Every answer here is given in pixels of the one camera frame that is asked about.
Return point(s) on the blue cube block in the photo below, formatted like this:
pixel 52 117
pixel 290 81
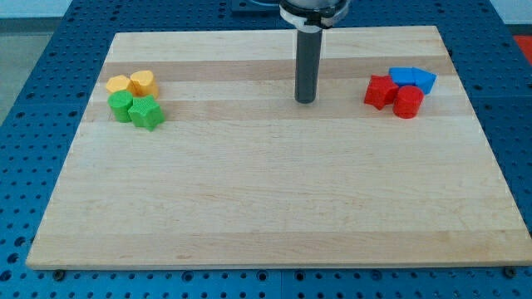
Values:
pixel 402 76

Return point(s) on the blue pentagon block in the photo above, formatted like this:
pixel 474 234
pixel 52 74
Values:
pixel 423 79

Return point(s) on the red star block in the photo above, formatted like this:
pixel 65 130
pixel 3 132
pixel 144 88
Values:
pixel 381 91

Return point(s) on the green star block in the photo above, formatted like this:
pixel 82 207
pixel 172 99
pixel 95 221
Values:
pixel 145 112

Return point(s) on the wooden board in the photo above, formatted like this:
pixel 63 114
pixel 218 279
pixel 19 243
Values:
pixel 240 175

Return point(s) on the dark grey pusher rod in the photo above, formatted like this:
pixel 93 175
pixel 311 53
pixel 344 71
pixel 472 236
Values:
pixel 308 51

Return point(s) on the yellow heart block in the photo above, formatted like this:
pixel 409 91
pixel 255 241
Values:
pixel 145 83

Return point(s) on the robot arm flange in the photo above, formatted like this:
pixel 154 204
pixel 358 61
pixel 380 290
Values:
pixel 312 16

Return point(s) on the yellow hexagon block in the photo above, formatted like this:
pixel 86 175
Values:
pixel 120 83

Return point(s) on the green cylinder block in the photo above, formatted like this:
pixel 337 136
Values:
pixel 120 102

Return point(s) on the red cylinder block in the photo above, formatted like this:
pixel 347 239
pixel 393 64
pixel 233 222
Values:
pixel 408 102

